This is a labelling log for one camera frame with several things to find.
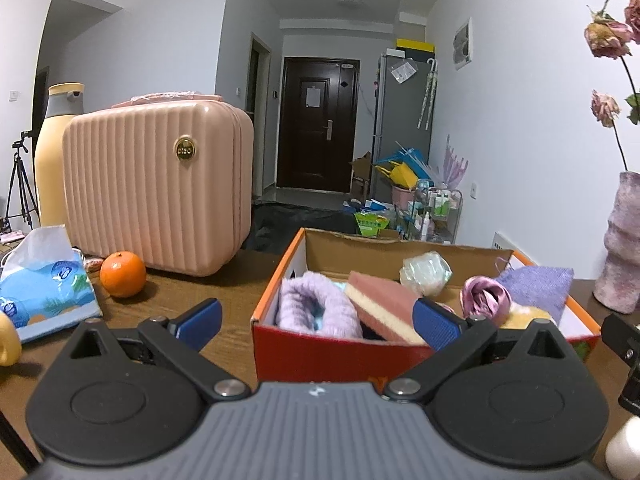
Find purple satin scrunchie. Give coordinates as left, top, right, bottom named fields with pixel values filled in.
left=460, top=274, right=512, bottom=320

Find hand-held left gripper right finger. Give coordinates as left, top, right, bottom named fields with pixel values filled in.
left=384, top=297, right=583, bottom=404

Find white folded umbrella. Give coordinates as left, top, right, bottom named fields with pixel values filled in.
left=417, top=58, right=440, bottom=131

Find pink textured vase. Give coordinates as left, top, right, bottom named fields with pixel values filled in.
left=593, top=170, right=640, bottom=314

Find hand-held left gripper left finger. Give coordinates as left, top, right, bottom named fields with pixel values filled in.
left=55, top=298, right=251, bottom=404

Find purple wall decoration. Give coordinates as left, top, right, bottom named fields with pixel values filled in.
left=432, top=134, right=469, bottom=187

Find pink and yellow sponge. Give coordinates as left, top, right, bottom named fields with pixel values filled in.
left=344, top=270, right=431, bottom=346

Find orange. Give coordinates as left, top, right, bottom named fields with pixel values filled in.
left=99, top=250, right=148, bottom=299

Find bunch of dried pink roses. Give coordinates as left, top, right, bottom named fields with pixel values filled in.
left=584, top=0, right=640, bottom=174

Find brown cardboard floor box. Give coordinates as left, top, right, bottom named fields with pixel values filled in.
left=349, top=152, right=374, bottom=201

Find pink quilted pouch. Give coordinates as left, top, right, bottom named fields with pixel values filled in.
left=112, top=88, right=224, bottom=109

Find dark brown door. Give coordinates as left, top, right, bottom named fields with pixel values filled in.
left=276, top=56, right=361, bottom=195

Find purple cleaning cloth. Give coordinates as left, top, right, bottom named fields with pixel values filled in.
left=494, top=264, right=575, bottom=327

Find red cardboard box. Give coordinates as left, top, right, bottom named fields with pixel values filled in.
left=250, top=227, right=602, bottom=387

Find pink ribbed suitcase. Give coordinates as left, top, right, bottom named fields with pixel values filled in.
left=62, top=99, right=255, bottom=277

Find wire rolling cart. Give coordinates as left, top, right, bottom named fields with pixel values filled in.
left=399, top=187, right=464, bottom=246

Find blue tissue pack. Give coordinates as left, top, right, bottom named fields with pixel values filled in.
left=0, top=224, right=104, bottom=344

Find grey refrigerator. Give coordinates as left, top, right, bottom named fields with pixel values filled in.
left=372, top=52, right=436, bottom=197

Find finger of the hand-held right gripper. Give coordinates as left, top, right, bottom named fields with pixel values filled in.
left=601, top=312, right=640, bottom=362
left=619, top=361, right=640, bottom=417

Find yellow and blue bags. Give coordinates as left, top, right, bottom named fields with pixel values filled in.
left=374, top=142, right=434, bottom=189

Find black camera tripod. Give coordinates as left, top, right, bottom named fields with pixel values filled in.
left=0, top=129, right=41, bottom=231

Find clear plastic item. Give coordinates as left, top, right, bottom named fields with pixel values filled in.
left=398, top=252, right=454, bottom=297

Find yellow thermos bottle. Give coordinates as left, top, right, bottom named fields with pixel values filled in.
left=33, top=82, right=86, bottom=229

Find pink bin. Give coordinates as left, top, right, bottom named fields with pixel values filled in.
left=391, top=184, right=419, bottom=206

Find black floor bag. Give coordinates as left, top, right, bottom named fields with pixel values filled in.
left=252, top=202, right=359, bottom=252

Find yellow and black box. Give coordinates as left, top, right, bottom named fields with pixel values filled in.
left=396, top=38, right=436, bottom=54

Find green printed bag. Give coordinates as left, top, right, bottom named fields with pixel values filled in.
left=353, top=211, right=391, bottom=237

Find yellow bear mug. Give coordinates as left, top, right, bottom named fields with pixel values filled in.
left=0, top=309, right=24, bottom=366

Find white wall electrical panel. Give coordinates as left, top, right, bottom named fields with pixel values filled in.
left=452, top=17, right=474, bottom=70

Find white tape roll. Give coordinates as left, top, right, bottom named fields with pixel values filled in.
left=604, top=419, right=640, bottom=480

